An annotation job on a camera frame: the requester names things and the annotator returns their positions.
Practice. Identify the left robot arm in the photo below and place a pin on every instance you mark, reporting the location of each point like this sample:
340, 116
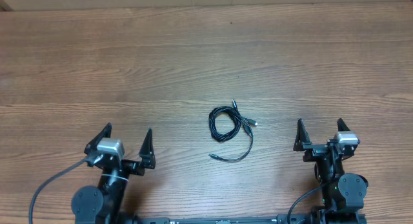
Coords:
102, 203

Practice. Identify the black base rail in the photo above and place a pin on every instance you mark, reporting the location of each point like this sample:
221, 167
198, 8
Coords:
279, 219

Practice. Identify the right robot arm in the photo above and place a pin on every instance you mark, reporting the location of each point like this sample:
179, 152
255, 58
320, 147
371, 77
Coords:
342, 193

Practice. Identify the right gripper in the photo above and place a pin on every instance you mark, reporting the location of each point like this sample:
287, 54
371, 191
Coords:
315, 150

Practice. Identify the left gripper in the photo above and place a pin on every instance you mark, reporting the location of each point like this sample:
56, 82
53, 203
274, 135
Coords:
137, 167

